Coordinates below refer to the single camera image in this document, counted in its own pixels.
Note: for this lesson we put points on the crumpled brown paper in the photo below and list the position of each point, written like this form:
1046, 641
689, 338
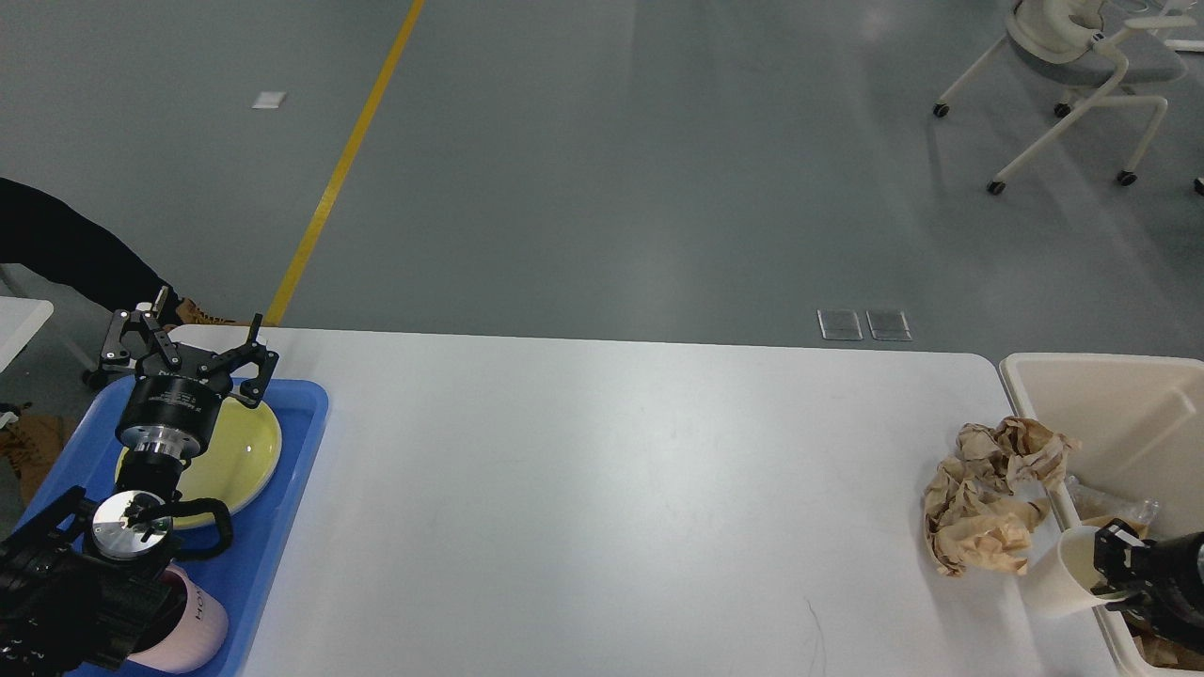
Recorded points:
973, 513

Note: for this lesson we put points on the white paper cup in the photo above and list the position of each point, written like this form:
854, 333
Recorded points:
1062, 582

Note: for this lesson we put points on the white office chair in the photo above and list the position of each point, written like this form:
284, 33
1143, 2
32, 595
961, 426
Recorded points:
1097, 61

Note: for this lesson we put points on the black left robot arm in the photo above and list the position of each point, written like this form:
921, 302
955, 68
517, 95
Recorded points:
82, 579

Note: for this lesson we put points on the wrapped package in bin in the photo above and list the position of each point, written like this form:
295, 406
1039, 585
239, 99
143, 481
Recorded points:
1167, 654

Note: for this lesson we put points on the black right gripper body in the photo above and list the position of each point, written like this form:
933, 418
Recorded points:
1170, 576

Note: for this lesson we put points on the right metal floor plate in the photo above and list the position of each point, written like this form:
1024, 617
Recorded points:
889, 325

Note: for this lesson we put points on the tan work boot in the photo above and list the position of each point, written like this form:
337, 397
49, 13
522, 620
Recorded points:
32, 445
188, 312

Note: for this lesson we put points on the metal floor plate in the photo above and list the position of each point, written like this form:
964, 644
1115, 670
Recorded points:
889, 325
840, 324

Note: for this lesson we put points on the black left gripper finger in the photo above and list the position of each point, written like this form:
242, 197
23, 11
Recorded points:
215, 370
137, 340

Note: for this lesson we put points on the white paper scrap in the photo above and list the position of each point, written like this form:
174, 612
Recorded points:
269, 100

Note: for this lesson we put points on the brown paper bag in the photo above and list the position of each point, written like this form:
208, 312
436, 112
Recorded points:
1138, 515

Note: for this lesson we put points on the person in black clothes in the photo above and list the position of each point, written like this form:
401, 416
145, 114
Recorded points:
54, 241

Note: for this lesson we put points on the yellow plastic plate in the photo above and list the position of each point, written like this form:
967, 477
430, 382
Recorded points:
240, 451

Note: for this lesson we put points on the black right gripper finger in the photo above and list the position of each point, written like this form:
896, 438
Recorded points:
1119, 557
1129, 606

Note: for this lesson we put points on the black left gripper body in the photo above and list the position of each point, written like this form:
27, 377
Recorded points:
172, 414

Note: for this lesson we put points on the beige plastic bin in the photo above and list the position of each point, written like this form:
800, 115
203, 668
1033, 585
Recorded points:
1139, 421

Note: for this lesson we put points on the pink ribbed mug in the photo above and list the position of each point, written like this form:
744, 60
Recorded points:
186, 632

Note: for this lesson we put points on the left metal floor plate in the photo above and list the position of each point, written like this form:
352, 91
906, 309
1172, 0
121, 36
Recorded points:
840, 324

